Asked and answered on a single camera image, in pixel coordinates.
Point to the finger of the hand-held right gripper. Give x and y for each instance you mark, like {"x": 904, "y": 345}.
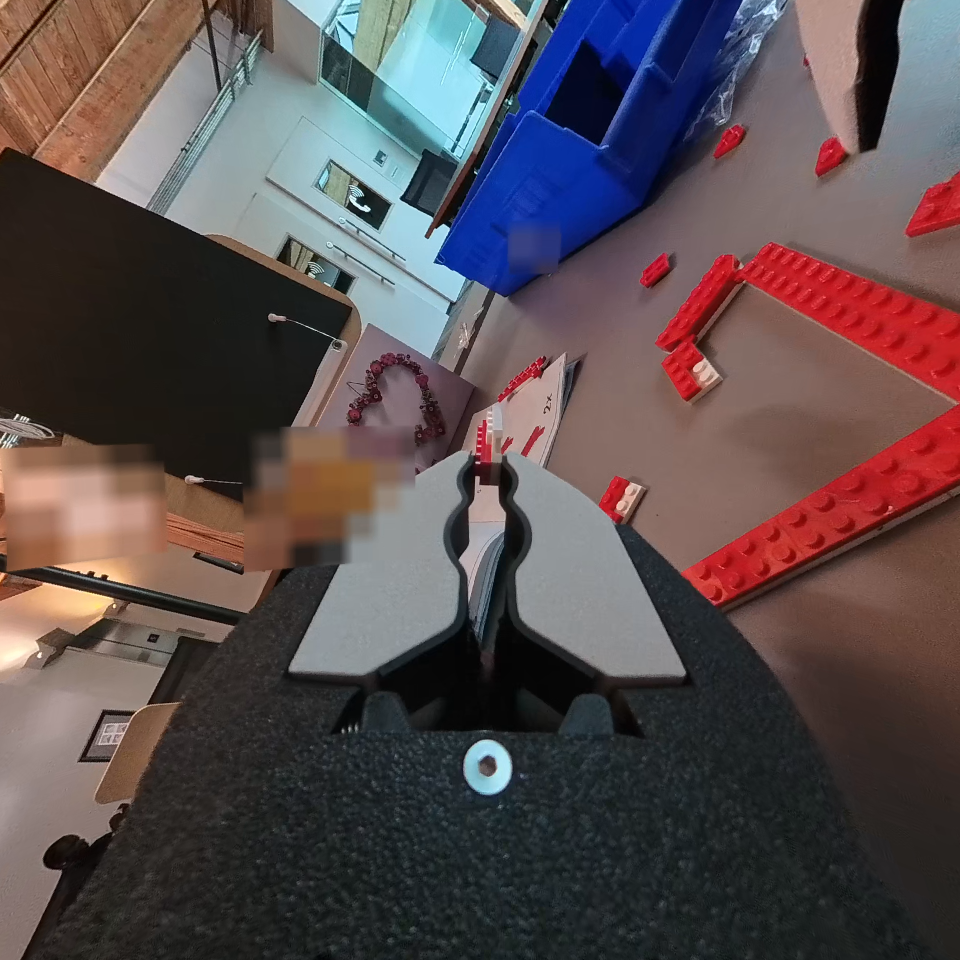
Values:
{"x": 829, "y": 67}

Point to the open instruction booklet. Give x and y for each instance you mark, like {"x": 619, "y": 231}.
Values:
{"x": 551, "y": 405}

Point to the red flat plate brick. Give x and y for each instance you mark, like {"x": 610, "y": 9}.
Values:
{"x": 936, "y": 206}

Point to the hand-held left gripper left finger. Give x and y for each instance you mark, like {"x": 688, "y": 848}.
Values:
{"x": 390, "y": 585}

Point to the black partition panel wooden edge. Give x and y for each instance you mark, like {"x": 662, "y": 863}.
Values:
{"x": 135, "y": 300}

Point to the blue plastic bin with dividers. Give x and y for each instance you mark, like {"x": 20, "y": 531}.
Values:
{"x": 570, "y": 187}

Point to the small red and white brick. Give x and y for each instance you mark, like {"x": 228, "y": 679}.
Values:
{"x": 621, "y": 496}

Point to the wooden ceiling beams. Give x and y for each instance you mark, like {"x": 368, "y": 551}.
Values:
{"x": 82, "y": 67}

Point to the black metal pole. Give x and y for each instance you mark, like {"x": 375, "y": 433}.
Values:
{"x": 135, "y": 592}

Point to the red and white brick stack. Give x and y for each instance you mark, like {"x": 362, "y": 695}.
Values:
{"x": 491, "y": 442}

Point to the red brick plate frame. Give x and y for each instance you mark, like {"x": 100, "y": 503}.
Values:
{"x": 825, "y": 300}

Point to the black office chair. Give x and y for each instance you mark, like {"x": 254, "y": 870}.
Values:
{"x": 429, "y": 180}
{"x": 495, "y": 46}

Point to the red wedge brick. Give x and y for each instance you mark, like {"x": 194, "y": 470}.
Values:
{"x": 830, "y": 156}
{"x": 729, "y": 140}

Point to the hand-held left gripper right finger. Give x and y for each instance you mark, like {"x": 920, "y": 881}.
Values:
{"x": 585, "y": 592}

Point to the clear plastic bag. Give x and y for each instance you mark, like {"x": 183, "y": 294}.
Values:
{"x": 739, "y": 60}

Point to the framed wall picture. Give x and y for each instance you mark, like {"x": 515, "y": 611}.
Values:
{"x": 105, "y": 735}

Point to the small red brick strip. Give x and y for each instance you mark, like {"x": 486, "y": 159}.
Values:
{"x": 520, "y": 379}

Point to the beige chair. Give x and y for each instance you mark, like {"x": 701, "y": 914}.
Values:
{"x": 131, "y": 750}

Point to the glass partition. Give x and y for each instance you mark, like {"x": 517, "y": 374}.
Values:
{"x": 420, "y": 60}

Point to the toy box with heart picture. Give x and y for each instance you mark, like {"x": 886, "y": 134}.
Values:
{"x": 390, "y": 375}

